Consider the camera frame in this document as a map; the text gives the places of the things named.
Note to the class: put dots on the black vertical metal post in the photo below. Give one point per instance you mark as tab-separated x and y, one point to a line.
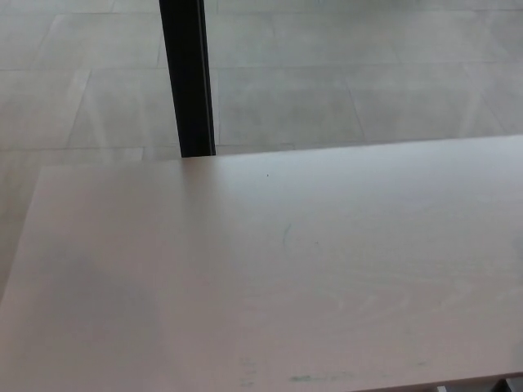
190	81

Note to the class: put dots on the grey table frame part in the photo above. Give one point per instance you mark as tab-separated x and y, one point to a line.
514	384

